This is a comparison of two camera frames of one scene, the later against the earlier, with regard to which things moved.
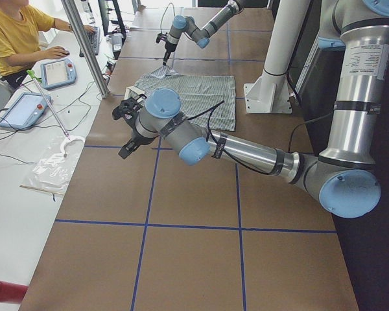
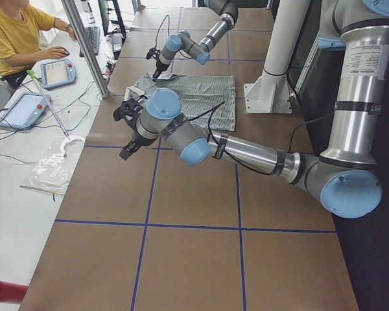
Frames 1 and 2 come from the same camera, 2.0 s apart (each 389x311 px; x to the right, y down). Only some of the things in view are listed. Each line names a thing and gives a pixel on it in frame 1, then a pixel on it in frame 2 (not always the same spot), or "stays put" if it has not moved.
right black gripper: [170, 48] to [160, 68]
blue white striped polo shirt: [208, 100] stays put
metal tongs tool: [67, 140] stays put
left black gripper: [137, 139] stays put
